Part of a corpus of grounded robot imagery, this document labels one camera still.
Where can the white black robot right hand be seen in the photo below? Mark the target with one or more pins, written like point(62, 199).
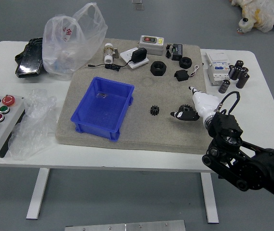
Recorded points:
point(205, 103)

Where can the big black gear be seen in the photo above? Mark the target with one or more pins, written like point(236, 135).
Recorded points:
point(185, 108)

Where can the small black gear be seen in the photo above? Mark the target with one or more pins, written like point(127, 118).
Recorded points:
point(155, 110)

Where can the blue plastic box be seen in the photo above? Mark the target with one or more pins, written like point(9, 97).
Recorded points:
point(98, 110)

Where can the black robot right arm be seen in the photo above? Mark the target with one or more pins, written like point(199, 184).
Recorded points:
point(247, 168)

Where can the big black hex nut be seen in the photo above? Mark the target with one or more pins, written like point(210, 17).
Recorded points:
point(158, 68)

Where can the black cylindrical capacitor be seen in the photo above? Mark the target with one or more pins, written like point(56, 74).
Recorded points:
point(242, 80)
point(244, 70)
point(231, 70)
point(235, 73)
point(224, 86)
point(239, 64)

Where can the white circuit breaker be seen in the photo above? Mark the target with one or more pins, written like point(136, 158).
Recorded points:
point(217, 67)

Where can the white table leg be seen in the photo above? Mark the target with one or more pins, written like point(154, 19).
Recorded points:
point(38, 192)
point(210, 199)

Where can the grey-brown foam mat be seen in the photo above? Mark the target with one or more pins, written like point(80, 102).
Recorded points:
point(151, 134)

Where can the black power adapter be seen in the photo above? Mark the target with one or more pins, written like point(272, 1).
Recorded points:
point(139, 55)

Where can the small clear packet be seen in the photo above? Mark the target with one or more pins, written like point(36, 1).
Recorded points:
point(101, 95)

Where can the plush toy in plastic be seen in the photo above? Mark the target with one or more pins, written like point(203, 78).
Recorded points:
point(264, 14)

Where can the brass valve with white ends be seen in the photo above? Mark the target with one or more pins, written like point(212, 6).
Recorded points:
point(108, 53)

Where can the crumpled clear plastic wrap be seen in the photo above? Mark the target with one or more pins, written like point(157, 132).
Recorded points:
point(30, 125)

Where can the metal floor outlet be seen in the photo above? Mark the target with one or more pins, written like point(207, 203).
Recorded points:
point(137, 4)

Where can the silver metal plate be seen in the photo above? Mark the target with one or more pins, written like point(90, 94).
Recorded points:
point(124, 226)

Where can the translucent bag with red print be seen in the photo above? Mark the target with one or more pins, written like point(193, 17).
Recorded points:
point(67, 48)

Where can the black plastic tray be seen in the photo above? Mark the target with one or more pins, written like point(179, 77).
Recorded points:
point(29, 60)

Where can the grey switch box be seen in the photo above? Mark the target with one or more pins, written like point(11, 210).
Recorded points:
point(151, 45)

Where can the white wall socket plate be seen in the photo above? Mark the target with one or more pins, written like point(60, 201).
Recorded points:
point(126, 55)

